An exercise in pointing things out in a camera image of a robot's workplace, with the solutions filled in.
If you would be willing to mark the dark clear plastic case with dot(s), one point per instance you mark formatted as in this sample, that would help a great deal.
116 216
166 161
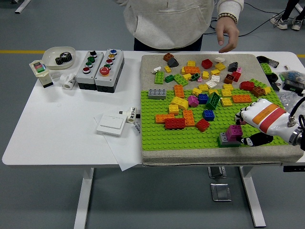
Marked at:
273 63

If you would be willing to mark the person's left forearm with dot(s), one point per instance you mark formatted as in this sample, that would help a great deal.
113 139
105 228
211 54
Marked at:
231 6

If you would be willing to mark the long red toy brick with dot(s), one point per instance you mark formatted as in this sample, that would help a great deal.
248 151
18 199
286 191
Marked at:
175 123

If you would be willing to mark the yellow curved toy brick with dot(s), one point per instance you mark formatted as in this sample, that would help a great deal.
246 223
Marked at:
179 102

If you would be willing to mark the metal floor box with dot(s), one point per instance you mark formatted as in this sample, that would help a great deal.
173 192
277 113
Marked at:
220 192
215 172

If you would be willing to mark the grey foam mat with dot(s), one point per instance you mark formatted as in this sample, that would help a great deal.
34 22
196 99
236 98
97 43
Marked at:
152 60

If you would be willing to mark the clear plastic piece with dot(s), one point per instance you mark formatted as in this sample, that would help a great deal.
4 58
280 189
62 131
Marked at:
56 75

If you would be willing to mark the person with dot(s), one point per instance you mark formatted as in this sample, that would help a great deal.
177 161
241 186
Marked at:
166 19
289 7

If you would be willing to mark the brown toy brick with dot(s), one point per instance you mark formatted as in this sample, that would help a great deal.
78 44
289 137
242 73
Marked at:
229 78
258 91
168 56

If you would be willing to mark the black gear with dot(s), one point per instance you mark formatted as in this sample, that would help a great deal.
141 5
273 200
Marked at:
64 58

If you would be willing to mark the white switch module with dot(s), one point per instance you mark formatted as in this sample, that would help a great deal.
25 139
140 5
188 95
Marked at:
45 80

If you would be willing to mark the white labelled tube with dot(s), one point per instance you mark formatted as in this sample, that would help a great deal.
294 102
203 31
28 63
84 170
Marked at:
131 115

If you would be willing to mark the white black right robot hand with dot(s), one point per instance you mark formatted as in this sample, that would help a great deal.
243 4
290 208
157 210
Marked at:
267 119

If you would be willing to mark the grey four-button control box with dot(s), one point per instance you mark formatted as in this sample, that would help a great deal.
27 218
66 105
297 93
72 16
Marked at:
82 77

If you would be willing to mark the white table foot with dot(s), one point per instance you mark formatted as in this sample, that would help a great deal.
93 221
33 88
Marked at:
22 6

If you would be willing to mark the lime green toy brick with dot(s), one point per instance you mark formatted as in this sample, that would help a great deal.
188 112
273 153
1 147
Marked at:
265 68
159 77

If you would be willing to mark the red square toy brick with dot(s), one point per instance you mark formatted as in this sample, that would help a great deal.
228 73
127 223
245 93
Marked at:
206 64
202 125

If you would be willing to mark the dark grey sloped toy brick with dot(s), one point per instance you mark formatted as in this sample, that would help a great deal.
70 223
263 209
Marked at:
172 62
232 67

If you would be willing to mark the grey emergency-stop control box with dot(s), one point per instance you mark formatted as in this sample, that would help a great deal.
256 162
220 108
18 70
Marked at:
104 81

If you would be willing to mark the printed label strip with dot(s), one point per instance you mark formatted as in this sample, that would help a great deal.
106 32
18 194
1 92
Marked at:
137 128

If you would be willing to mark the white wall switch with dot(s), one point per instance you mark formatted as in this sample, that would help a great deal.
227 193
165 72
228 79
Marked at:
110 125

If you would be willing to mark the orange toy brick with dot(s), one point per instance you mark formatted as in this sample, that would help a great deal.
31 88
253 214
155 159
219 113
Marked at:
192 69
178 90
188 117
162 118
241 98

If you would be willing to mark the white table leg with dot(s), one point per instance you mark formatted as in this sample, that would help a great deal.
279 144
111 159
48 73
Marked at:
252 195
85 195

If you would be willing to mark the white toy brick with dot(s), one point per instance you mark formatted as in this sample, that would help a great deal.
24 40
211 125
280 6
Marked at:
220 59
216 78
211 83

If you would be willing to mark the white pipe fitting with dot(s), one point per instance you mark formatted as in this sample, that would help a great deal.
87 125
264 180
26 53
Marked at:
68 82

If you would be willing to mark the small white toy piece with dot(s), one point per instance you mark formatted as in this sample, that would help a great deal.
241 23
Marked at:
156 69

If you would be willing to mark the small pink toy brick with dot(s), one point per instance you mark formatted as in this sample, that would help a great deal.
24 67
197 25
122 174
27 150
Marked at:
239 69
199 80

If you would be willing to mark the white bowl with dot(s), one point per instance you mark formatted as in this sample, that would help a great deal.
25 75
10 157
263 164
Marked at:
51 56

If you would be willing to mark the long grey toy brick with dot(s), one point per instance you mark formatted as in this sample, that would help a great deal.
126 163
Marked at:
156 93

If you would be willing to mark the black table control panel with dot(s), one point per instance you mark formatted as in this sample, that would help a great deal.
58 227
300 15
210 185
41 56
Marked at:
294 168

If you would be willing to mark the black box green label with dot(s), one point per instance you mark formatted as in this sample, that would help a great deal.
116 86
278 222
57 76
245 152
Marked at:
294 86

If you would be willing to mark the person's left hand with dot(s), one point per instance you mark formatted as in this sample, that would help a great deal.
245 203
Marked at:
230 29

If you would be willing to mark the white paper sheet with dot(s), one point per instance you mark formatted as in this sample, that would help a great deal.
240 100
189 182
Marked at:
124 152

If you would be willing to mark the clear bag blue parts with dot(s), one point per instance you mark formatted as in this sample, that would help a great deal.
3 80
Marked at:
291 75

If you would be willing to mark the red curved toy brick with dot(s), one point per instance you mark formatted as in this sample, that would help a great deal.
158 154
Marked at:
246 85

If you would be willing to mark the blue toy brick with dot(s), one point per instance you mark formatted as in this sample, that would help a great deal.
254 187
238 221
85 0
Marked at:
203 98
208 115

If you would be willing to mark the green studded baseplate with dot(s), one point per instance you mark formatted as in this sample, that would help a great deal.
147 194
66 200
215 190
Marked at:
166 140

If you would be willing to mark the small grey chip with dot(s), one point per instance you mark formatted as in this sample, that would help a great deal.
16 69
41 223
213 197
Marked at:
120 111

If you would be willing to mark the dark green toy brick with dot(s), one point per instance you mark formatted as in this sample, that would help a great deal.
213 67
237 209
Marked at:
195 76
169 79
212 100

